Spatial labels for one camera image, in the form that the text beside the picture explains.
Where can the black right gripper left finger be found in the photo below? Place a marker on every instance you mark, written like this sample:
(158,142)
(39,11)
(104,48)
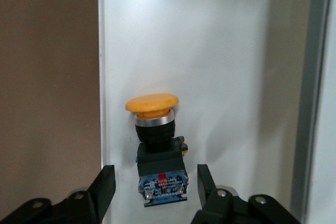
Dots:
(105,187)

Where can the white cabinet drawer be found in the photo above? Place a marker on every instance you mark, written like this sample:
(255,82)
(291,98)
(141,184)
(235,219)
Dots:
(210,51)

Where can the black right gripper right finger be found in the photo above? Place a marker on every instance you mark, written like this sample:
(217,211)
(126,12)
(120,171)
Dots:
(206,190)

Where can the yellow mushroom push button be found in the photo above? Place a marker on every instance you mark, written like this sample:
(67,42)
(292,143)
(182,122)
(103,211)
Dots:
(152,104)

